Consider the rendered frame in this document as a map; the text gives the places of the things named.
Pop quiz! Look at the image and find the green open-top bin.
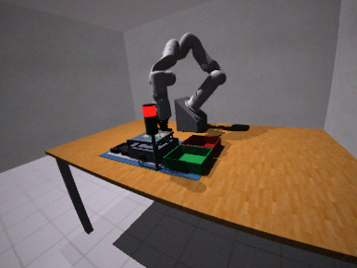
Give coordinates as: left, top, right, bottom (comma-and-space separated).
163, 144, 213, 175

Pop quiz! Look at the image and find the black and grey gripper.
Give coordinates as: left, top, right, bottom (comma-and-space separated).
154, 98, 171, 130

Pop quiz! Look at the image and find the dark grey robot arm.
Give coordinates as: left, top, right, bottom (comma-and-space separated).
149, 32, 227, 113

